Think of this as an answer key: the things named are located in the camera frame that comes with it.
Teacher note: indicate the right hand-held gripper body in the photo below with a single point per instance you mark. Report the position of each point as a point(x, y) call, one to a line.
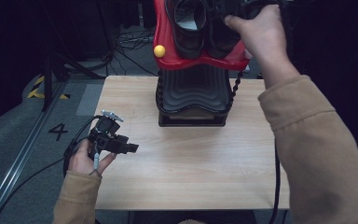
point(239, 7)

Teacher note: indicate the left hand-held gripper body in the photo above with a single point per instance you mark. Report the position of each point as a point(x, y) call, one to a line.
point(107, 135)

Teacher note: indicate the black leather shoe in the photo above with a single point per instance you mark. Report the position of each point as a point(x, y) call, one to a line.
point(189, 34)
point(222, 37)

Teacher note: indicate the red and black shoe rack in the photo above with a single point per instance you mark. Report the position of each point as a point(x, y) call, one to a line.
point(192, 93)

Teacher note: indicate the person's left hand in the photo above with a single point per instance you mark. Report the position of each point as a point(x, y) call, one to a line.
point(80, 161)

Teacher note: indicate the person's right hand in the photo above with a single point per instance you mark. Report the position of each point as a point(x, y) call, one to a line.
point(264, 37)

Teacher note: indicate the black metal stand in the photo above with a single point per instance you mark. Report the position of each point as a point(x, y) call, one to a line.
point(47, 84)

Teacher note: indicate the yellow and black floor tape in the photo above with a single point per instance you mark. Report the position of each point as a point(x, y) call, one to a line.
point(34, 92)

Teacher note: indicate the yellow ball knob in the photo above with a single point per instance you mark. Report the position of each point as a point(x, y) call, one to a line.
point(159, 51)

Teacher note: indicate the metal floor rail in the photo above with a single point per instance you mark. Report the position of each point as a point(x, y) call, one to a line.
point(21, 157)

